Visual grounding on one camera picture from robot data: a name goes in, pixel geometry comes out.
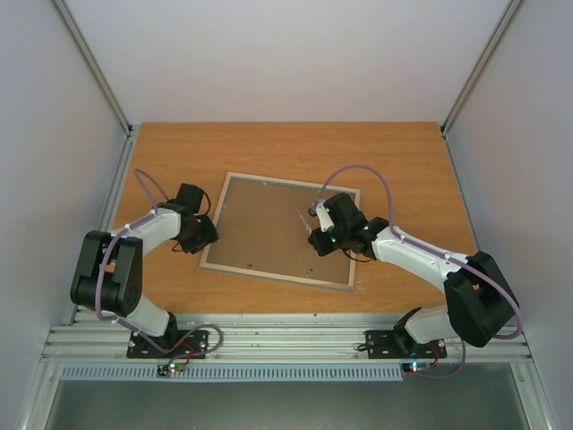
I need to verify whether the aluminium corner post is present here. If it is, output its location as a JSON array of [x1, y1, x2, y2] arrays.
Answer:
[[440, 0, 526, 140], [50, 0, 133, 137]]

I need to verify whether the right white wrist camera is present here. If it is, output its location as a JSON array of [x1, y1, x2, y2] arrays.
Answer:
[[308, 199, 335, 233]]

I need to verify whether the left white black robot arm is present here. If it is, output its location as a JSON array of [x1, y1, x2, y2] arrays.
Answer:
[[70, 184, 218, 357]]

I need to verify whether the left circuit board with LEDs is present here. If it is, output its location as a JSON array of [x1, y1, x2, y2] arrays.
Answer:
[[156, 363, 186, 377]]

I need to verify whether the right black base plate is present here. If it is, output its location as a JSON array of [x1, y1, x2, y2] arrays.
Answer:
[[363, 330, 448, 361]]

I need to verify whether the right aluminium corner post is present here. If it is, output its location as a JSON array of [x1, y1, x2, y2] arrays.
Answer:
[[440, 0, 526, 140]]

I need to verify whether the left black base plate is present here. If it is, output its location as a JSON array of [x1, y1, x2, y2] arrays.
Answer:
[[126, 330, 209, 359]]

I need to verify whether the turquoise picture frame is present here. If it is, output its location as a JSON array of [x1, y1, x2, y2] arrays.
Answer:
[[200, 172, 356, 292]]

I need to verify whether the left aluminium corner post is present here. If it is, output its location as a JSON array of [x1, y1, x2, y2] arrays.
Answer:
[[50, 0, 133, 137]]

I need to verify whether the grey slotted cable duct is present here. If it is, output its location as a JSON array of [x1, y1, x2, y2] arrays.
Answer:
[[60, 364, 403, 383]]

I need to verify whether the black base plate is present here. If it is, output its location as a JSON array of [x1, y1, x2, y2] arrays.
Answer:
[[126, 330, 209, 359], [363, 330, 448, 361]]

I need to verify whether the circuit board with leds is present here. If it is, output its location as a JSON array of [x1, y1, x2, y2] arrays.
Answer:
[[156, 363, 186, 377], [402, 361, 436, 374]]

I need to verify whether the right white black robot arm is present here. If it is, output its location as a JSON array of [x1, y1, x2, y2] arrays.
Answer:
[[308, 193, 518, 357]]

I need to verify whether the right circuit board with LEDs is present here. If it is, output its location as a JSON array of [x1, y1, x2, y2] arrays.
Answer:
[[402, 361, 436, 374]]

